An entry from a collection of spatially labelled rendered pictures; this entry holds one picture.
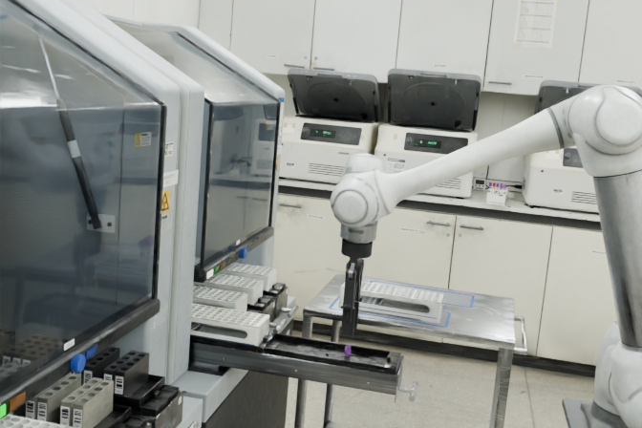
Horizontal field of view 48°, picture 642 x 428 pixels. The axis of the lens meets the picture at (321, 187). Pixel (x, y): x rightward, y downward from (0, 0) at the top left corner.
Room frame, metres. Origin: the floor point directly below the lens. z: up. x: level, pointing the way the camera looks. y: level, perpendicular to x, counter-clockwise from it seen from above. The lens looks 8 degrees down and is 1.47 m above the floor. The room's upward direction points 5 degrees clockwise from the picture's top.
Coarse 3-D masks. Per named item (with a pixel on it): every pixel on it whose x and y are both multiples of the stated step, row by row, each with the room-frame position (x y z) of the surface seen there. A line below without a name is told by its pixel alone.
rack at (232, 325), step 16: (192, 304) 1.84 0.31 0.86; (192, 320) 1.74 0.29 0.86; (208, 320) 1.73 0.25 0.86; (224, 320) 1.74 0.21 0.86; (240, 320) 1.75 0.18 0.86; (256, 320) 1.76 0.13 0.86; (208, 336) 1.73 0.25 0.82; (224, 336) 1.72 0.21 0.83; (240, 336) 1.78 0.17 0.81; (256, 336) 1.71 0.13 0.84
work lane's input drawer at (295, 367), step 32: (192, 352) 1.72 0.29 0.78; (224, 352) 1.70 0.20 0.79; (256, 352) 1.69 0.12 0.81; (288, 352) 1.68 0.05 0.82; (320, 352) 1.73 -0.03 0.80; (352, 352) 1.75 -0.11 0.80; (384, 352) 1.74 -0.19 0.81; (352, 384) 1.64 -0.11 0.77; (384, 384) 1.62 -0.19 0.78; (416, 384) 1.70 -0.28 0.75
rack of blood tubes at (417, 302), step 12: (372, 288) 2.09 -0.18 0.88; (384, 288) 2.09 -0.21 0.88; (396, 288) 2.10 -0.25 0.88; (372, 300) 2.07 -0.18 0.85; (384, 300) 2.12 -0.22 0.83; (396, 300) 2.01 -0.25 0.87; (408, 300) 2.01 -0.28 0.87; (420, 300) 2.00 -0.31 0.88; (432, 300) 2.00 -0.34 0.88; (384, 312) 2.02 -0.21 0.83; (396, 312) 2.01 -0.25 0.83; (408, 312) 2.01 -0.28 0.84; (420, 312) 2.00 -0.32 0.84; (432, 312) 1.99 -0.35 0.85
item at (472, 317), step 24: (336, 288) 2.26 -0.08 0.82; (408, 288) 2.33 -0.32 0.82; (432, 288) 2.36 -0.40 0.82; (312, 312) 2.01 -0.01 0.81; (336, 312) 2.00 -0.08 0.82; (360, 312) 2.02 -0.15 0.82; (456, 312) 2.10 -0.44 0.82; (480, 312) 2.12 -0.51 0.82; (504, 312) 2.14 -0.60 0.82; (336, 336) 2.42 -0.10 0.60; (456, 336) 1.91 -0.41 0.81; (480, 336) 1.90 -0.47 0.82; (504, 336) 1.92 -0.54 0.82; (504, 360) 1.88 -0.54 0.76; (504, 384) 1.88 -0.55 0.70; (504, 408) 1.88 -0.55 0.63
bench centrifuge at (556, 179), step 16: (544, 96) 4.08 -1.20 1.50; (560, 96) 4.05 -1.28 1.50; (528, 160) 4.05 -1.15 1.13; (544, 160) 3.85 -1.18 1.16; (560, 160) 3.84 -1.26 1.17; (576, 160) 3.82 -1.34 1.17; (528, 176) 3.90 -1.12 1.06; (544, 176) 3.83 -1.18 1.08; (560, 176) 3.81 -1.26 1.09; (576, 176) 3.80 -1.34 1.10; (528, 192) 3.86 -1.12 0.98; (544, 192) 3.83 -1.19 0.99; (560, 192) 3.81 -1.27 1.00; (576, 192) 3.80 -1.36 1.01; (592, 192) 3.78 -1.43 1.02; (576, 208) 3.79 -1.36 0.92; (592, 208) 3.78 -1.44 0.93
